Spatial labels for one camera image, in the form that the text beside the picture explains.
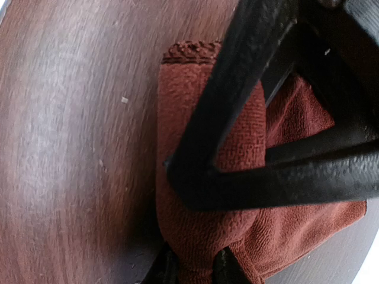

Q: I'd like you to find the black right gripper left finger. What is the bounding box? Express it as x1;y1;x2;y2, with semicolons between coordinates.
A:
143;243;178;284

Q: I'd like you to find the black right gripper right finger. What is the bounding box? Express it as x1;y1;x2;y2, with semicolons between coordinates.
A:
213;247;250;284

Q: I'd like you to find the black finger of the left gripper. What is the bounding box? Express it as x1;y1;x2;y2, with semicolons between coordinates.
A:
163;0;379;212

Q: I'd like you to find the dark red towel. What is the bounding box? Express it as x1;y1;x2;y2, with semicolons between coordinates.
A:
156;41;367;283

